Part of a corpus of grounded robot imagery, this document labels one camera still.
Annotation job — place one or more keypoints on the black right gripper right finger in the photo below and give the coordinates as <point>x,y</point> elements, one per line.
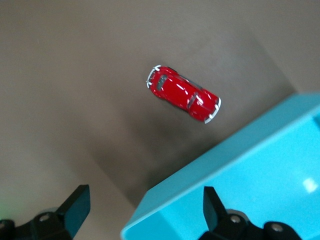
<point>212,212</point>

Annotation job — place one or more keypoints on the blue plastic box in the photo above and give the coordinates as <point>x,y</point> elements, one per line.
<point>250,175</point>

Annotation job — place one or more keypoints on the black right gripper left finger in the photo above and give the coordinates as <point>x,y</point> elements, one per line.
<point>75,207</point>

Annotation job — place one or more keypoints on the red beetle toy car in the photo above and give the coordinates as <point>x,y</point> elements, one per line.
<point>180,92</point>

